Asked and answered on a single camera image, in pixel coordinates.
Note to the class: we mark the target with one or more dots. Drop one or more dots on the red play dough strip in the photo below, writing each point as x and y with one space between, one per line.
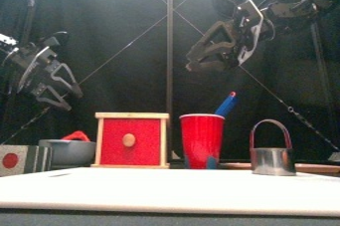
77 136

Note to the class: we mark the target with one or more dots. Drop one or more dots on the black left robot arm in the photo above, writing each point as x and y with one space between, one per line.
8 50

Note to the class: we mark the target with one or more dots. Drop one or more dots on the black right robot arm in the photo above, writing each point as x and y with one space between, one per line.
309 1

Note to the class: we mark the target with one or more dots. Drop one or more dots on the red drawer with wooden knob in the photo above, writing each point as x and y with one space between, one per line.
112 150

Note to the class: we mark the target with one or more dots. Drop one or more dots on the blue plastic utensil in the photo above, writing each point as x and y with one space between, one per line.
225 105

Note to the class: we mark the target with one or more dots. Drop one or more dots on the wooden box with slot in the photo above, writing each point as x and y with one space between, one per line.
132 115

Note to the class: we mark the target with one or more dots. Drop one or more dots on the small block with red dot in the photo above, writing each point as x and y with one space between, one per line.
26 160

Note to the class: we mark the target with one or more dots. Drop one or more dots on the red plastic cup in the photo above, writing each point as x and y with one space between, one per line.
201 140

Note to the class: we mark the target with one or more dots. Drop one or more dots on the white plastic cutting board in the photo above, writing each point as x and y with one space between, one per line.
176 190

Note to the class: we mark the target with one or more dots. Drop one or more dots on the dark vertical frame pole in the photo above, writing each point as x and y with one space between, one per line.
169 70

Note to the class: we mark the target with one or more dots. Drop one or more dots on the silver frame bracket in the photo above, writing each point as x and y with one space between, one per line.
334 157

